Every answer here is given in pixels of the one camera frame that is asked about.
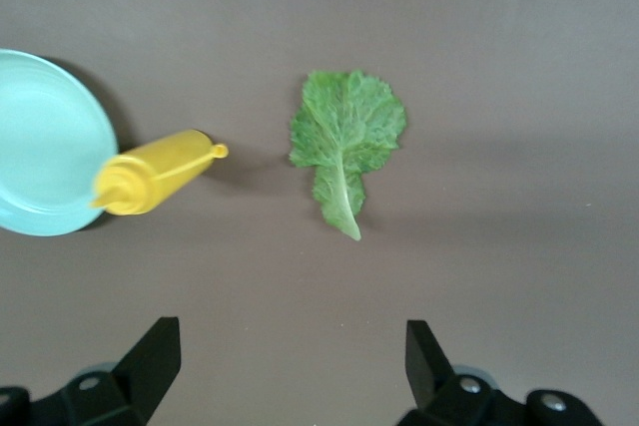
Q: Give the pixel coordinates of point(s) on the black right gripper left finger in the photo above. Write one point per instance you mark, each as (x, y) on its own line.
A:
(150, 361)

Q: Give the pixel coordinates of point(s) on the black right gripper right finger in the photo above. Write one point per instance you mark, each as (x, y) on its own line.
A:
(424, 366)

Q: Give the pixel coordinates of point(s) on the yellow squeeze bottle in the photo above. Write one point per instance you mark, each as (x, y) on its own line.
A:
(155, 171)

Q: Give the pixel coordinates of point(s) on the green lettuce leaf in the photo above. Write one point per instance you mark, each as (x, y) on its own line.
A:
(349, 131)

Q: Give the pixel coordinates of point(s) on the mint green plate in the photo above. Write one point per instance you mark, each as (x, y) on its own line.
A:
(45, 146)

